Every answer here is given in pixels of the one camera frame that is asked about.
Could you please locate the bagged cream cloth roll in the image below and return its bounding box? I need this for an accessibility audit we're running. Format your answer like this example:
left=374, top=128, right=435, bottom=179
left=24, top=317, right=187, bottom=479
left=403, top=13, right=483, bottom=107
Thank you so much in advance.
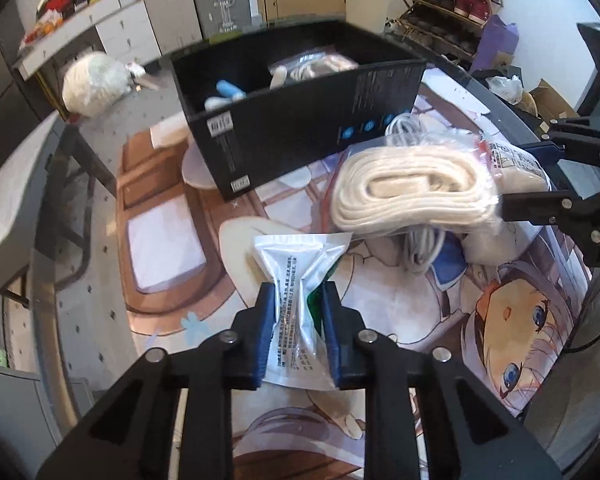
left=322, top=127, right=553, bottom=241

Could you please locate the white plastic bag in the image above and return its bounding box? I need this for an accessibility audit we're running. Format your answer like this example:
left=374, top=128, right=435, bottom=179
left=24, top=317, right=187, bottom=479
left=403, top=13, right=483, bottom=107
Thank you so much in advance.
left=487, top=75, right=523, bottom=103

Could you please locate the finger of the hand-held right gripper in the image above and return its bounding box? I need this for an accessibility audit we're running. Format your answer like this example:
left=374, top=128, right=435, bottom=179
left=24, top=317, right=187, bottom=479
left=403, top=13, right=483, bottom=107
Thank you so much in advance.
left=517, top=116, right=600, bottom=186
left=500, top=187, right=600, bottom=268

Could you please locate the white cable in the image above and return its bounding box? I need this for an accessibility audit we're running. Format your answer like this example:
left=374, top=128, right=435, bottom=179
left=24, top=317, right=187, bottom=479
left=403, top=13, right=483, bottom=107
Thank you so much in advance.
left=384, top=112, right=451, bottom=275

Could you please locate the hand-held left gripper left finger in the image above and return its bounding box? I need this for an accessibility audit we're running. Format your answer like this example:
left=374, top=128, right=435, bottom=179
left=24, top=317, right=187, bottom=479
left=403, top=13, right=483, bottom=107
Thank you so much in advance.
left=36, top=281, right=277, bottom=480

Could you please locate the beige suitcase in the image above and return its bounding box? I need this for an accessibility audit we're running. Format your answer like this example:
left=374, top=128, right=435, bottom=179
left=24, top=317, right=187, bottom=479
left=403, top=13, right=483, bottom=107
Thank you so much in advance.
left=139, top=0, right=203, bottom=53

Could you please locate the purple bag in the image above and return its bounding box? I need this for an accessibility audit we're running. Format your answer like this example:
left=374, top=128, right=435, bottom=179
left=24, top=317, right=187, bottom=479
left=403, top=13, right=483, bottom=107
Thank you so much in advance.
left=472, top=15, right=521, bottom=73

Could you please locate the group of shoes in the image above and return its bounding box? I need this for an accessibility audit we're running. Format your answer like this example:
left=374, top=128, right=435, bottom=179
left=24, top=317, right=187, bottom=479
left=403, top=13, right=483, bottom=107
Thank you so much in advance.
left=387, top=0, right=506, bottom=58

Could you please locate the grey coffee table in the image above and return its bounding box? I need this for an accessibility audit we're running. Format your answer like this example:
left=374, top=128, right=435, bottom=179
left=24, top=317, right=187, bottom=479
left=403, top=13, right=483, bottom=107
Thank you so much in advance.
left=0, top=110, right=68, bottom=296

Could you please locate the white handled flat tool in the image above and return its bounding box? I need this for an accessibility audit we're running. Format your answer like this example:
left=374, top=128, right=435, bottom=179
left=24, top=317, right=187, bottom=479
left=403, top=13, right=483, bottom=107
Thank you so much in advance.
left=125, top=62, right=161, bottom=92

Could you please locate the blue and white soft item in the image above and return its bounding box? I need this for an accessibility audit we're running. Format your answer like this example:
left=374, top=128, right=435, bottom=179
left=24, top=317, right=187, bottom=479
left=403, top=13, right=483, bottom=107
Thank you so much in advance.
left=204, top=80, right=246, bottom=111

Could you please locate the grey low cabinet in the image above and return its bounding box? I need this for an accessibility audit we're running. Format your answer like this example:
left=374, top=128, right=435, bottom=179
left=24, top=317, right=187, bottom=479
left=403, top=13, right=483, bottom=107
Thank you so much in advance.
left=0, top=360, right=93, bottom=480

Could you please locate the white bagged bundle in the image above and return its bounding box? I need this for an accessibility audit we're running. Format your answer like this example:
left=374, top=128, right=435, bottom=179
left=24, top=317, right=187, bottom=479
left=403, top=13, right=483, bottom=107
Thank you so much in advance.
left=61, top=51, right=133, bottom=118

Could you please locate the black cardboard box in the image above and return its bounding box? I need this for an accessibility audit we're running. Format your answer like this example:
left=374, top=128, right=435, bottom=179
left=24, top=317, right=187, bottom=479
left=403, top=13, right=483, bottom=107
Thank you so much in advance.
left=170, top=19, right=427, bottom=203

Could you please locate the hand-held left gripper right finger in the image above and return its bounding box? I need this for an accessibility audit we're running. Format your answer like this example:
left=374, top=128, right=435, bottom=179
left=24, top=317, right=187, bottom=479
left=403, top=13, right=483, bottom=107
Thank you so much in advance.
left=321, top=281, right=563, bottom=480

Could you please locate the clear bag with cream cloth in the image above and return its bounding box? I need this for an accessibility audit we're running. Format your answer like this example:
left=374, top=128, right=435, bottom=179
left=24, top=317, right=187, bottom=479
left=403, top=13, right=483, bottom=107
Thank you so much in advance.
left=269, top=52, right=358, bottom=83

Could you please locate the white drawer cabinet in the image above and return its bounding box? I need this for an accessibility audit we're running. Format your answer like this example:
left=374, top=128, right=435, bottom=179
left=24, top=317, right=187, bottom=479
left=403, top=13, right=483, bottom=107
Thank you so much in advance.
left=15, top=0, right=163, bottom=81

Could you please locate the silver foil packet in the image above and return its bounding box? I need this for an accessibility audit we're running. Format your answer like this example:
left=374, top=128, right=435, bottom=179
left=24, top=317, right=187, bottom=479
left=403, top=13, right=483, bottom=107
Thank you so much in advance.
left=252, top=234, right=353, bottom=391

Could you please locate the brown cardboard box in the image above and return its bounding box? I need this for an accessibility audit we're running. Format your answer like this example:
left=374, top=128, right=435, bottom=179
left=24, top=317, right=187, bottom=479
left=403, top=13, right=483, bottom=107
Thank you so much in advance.
left=522, top=79, right=578, bottom=121

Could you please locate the printed desk mat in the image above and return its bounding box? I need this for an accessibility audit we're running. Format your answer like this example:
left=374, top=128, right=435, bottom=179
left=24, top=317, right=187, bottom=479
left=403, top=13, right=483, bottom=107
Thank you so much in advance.
left=115, top=67, right=593, bottom=480

